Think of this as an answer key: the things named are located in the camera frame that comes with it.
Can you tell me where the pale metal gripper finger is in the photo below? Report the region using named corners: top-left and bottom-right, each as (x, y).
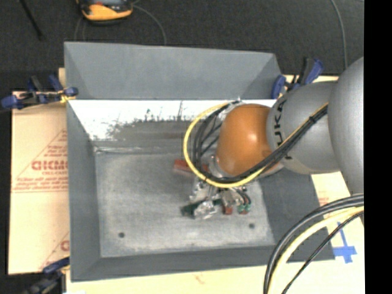
top-left (192, 201), bottom-right (220, 221)
top-left (189, 181), bottom-right (212, 202)

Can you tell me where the dark green flat block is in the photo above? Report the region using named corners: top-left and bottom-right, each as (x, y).
top-left (179, 198), bottom-right (222, 217)

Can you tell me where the red-brown flat block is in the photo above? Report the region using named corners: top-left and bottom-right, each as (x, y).
top-left (172, 159), bottom-right (197, 177)

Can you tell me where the grey metal bin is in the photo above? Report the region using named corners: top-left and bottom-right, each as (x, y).
top-left (63, 41), bottom-right (336, 282)

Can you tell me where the brown cardboard board red print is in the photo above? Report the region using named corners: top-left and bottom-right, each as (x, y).
top-left (7, 90), bottom-right (352, 276)

